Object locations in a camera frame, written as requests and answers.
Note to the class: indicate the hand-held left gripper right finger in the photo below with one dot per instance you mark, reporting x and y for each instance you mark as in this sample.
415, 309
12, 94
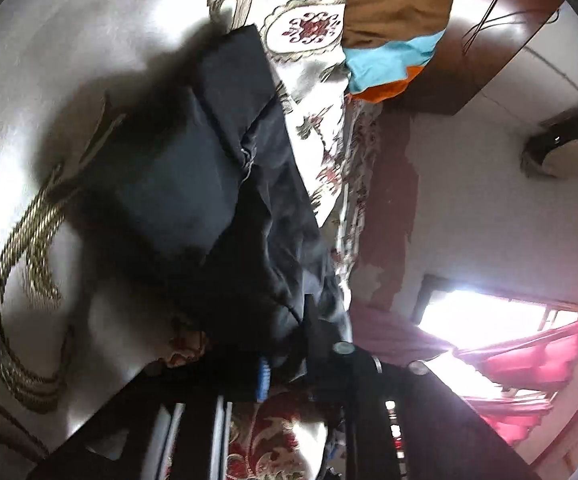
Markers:
364, 410

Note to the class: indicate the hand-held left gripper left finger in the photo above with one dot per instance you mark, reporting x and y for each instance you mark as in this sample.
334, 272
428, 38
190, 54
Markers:
264, 379

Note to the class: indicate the black padded jacket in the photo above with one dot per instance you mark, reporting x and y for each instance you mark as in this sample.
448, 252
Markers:
194, 170

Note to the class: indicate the barred window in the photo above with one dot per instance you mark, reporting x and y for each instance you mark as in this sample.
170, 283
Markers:
474, 315

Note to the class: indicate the red curtain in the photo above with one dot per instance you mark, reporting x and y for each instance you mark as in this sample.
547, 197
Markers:
514, 360

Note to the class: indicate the floral satin bedspread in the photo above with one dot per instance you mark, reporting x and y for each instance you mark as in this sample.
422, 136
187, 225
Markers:
34, 110

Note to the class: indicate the orange blue brown cloth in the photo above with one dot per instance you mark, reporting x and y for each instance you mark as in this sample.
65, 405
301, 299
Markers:
394, 20

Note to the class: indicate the brown wooden cabinet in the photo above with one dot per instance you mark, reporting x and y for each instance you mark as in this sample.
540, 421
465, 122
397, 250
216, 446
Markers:
499, 45

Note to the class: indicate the dark wall fixture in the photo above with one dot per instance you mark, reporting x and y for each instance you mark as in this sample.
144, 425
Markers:
556, 147

